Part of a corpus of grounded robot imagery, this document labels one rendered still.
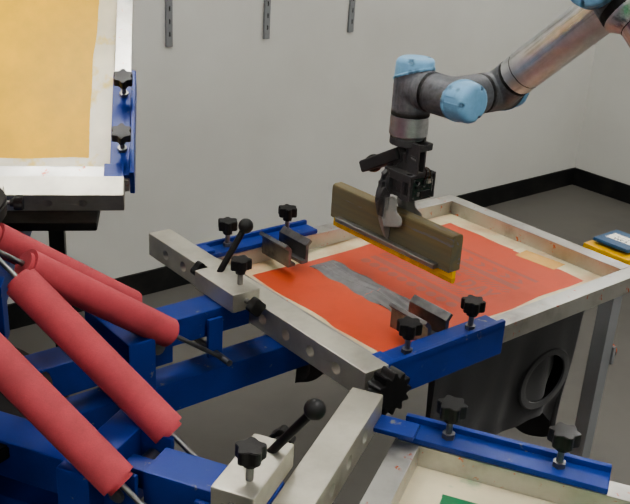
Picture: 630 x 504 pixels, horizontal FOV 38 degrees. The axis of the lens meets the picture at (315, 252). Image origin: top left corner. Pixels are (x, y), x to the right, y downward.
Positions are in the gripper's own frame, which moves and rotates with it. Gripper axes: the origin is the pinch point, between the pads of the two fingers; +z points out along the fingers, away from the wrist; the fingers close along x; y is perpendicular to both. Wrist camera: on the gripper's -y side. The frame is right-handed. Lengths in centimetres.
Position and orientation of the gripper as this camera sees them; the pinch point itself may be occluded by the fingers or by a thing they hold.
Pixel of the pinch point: (391, 229)
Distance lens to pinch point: 186.2
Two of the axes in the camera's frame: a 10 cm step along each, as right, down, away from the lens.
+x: 7.8, -2.0, 5.9
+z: -0.5, 9.2, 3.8
